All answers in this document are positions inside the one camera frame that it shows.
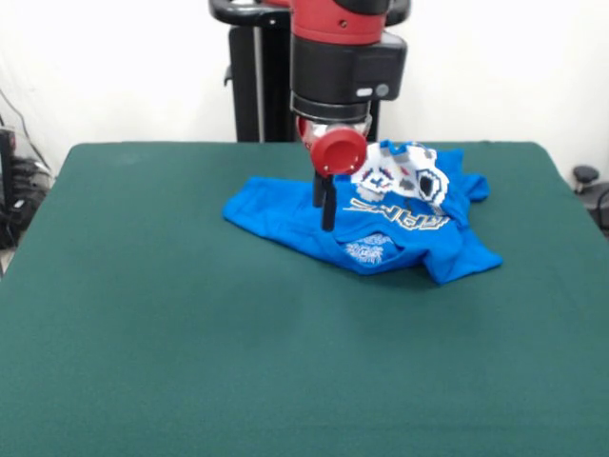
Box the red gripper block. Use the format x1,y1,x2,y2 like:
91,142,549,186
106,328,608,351
295,115,374,232

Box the blue printed t-shirt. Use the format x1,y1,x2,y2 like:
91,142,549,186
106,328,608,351
222,138,504,286

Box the dark green table cloth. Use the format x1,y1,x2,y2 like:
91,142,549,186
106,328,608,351
0,141,609,457

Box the black electronics box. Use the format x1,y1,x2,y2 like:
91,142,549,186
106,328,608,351
0,127,16,215

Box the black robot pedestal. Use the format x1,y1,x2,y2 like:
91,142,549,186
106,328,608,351
207,0,410,144

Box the black cable bundle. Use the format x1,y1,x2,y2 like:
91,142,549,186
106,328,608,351
0,156,54,249

